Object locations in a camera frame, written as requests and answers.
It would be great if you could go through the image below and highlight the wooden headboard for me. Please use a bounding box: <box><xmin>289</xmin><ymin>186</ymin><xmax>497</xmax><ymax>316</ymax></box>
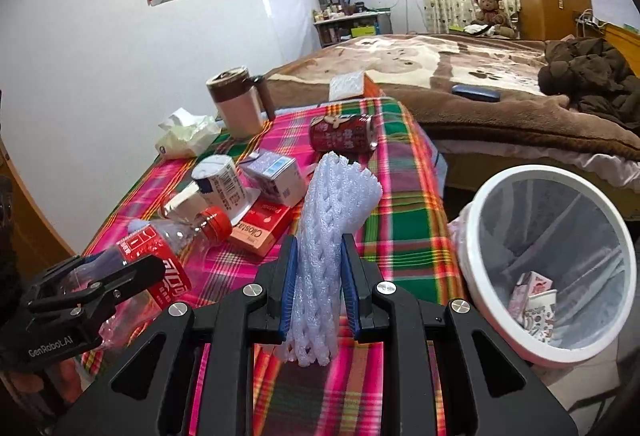
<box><xmin>597</xmin><ymin>19</ymin><xmax>640</xmax><ymax>82</ymax></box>

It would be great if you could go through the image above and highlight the cluttered side shelf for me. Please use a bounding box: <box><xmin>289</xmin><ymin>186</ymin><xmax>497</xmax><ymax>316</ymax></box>
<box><xmin>312</xmin><ymin>11</ymin><xmax>393</xmax><ymax>48</ymax></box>

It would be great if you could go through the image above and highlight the white tissue pack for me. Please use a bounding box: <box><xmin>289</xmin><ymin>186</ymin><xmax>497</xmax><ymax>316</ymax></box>
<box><xmin>156</xmin><ymin>108</ymin><xmax>222</xmax><ymax>160</ymax></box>

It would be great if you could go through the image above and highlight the clear plastic wrapper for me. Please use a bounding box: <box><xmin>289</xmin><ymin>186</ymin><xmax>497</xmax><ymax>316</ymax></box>
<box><xmin>65</xmin><ymin>207</ymin><xmax>234</xmax><ymax>352</ymax></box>

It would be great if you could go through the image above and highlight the white round trash bin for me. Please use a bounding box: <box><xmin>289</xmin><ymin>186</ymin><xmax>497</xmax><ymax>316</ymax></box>
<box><xmin>452</xmin><ymin>166</ymin><xmax>637</xmax><ymax>369</ymax></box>

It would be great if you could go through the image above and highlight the brown white lidded mug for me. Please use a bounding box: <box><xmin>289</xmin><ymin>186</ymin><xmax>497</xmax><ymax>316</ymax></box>
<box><xmin>206</xmin><ymin>65</ymin><xmax>277</xmax><ymax>138</ymax></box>

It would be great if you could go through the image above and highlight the row of small bottles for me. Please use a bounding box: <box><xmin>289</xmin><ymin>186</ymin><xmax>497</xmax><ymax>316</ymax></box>
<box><xmin>312</xmin><ymin>0</ymin><xmax>371</xmax><ymax>22</ymax></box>

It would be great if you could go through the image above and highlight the pink green plaid tablecloth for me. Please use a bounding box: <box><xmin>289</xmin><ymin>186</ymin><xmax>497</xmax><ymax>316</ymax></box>
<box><xmin>80</xmin><ymin>96</ymin><xmax>468</xmax><ymax>436</ymax></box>

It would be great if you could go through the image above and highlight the curved wooden board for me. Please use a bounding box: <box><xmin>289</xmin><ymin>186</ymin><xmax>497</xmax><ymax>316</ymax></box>
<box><xmin>0</xmin><ymin>136</ymin><xmax>76</xmax><ymax>262</ymax></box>

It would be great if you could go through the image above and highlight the white orange tissue box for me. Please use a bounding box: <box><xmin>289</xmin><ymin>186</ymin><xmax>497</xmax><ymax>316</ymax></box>
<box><xmin>327</xmin><ymin>70</ymin><xmax>383</xmax><ymax>101</ymax></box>

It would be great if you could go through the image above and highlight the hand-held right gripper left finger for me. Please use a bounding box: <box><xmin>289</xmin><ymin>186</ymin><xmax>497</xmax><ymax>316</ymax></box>
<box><xmin>52</xmin><ymin>236</ymin><xmax>301</xmax><ymax>436</ymax></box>

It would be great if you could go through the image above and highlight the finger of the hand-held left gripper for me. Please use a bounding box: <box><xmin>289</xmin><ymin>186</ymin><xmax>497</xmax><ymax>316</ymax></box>
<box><xmin>22</xmin><ymin>255</ymin><xmax>167</xmax><ymax>317</ymax></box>
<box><xmin>75</xmin><ymin>250</ymin><xmax>123</xmax><ymax>270</ymax></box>

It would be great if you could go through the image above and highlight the wooden bed frame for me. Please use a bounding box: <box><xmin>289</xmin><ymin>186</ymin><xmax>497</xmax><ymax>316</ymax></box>
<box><xmin>440</xmin><ymin>151</ymin><xmax>640</xmax><ymax>207</ymax></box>

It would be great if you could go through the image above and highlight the blue glasses case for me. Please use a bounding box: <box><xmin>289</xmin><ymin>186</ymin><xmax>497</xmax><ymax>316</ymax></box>
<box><xmin>451</xmin><ymin>84</ymin><xmax>502</xmax><ymax>103</ymax></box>

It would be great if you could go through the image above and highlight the small white purple carton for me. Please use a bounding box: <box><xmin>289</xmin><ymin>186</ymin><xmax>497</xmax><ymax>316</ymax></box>
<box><xmin>240</xmin><ymin>149</ymin><xmax>307</xmax><ymax>205</ymax></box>

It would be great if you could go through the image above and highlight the red drink can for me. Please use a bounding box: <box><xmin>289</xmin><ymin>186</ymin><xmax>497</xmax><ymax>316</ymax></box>
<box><xmin>308</xmin><ymin>113</ymin><xmax>379</xmax><ymax>153</ymax></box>

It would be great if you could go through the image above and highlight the translucent bin liner bag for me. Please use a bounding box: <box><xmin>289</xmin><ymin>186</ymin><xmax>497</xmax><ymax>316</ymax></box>
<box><xmin>447</xmin><ymin>176</ymin><xmax>626</xmax><ymax>352</ymax></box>

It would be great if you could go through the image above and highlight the red white medicine box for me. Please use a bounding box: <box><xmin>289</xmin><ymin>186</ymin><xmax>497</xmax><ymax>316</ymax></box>
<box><xmin>227</xmin><ymin>196</ymin><xmax>293</xmax><ymax>258</ymax></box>

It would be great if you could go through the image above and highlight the patterned paper cup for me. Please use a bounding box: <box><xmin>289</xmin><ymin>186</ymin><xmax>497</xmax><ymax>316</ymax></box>
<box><xmin>522</xmin><ymin>290</ymin><xmax>558</xmax><ymax>344</ymax></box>

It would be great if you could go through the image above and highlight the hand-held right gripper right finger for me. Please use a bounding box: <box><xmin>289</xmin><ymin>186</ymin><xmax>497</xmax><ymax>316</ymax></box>
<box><xmin>340</xmin><ymin>233</ymin><xmax>581</xmax><ymax>436</ymax></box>

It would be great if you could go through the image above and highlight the dark brown jacket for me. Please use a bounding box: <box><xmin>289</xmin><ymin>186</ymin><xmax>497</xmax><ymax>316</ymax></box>
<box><xmin>537</xmin><ymin>36</ymin><xmax>640</xmax><ymax>134</ymax></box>

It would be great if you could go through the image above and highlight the brown teddy bear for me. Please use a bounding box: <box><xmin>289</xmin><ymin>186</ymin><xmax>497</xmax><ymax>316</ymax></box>
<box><xmin>467</xmin><ymin>0</ymin><xmax>516</xmax><ymax>38</ymax></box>

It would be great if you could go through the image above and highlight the light blue waffle cloth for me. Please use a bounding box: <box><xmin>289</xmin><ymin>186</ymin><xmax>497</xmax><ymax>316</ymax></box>
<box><xmin>280</xmin><ymin>152</ymin><xmax>383</xmax><ymax>369</ymax></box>

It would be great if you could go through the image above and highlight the bed with brown blanket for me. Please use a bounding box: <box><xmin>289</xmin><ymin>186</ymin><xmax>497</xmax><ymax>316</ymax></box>
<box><xmin>262</xmin><ymin>33</ymin><xmax>640</xmax><ymax>162</ymax></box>

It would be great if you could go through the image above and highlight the pink small carton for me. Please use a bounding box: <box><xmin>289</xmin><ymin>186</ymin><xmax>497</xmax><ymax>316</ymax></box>
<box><xmin>507</xmin><ymin>271</ymin><xmax>558</xmax><ymax>317</ymax></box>

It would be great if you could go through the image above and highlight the white paper cup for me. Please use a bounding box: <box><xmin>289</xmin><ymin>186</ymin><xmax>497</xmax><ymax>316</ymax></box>
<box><xmin>191</xmin><ymin>155</ymin><xmax>261</xmax><ymax>217</ymax></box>

